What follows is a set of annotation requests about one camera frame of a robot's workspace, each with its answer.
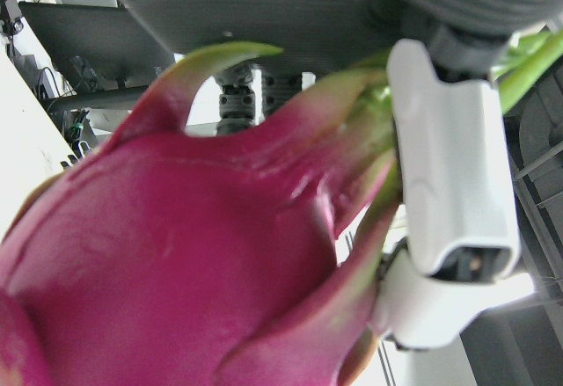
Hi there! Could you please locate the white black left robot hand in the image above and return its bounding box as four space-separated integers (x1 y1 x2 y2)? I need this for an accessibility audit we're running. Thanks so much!
105 0 563 353

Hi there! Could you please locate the pink dragon fruit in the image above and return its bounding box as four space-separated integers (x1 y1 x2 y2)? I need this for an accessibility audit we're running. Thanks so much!
0 29 563 386

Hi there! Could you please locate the dark flat monitor panel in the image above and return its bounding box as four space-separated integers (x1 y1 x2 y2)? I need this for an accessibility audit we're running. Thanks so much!
18 1 178 93

